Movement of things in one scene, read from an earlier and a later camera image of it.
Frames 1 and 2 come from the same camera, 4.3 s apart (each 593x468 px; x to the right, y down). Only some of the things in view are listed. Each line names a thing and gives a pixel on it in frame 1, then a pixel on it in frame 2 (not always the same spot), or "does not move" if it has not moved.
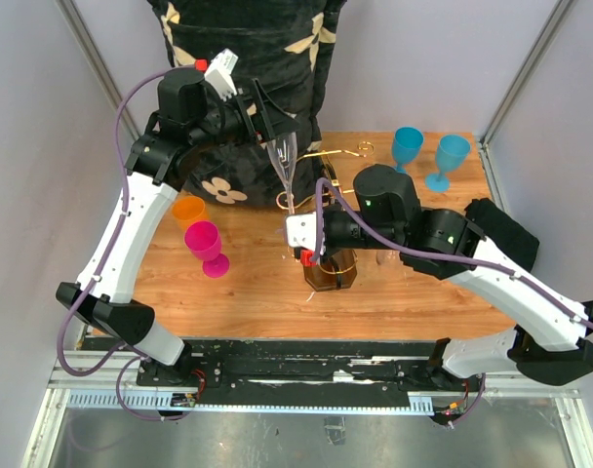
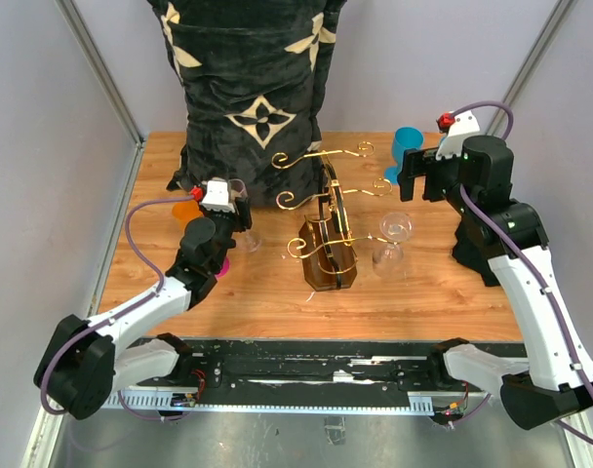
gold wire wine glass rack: [335, 274] does not move
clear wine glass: [284, 150] -> [251, 240]
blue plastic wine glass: [406, 146] does not move
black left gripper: [268, 121] -> [243, 219]
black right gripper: [329, 251] -> [417, 163]
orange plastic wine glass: [187, 210] does not move
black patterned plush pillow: [287, 45] does not move
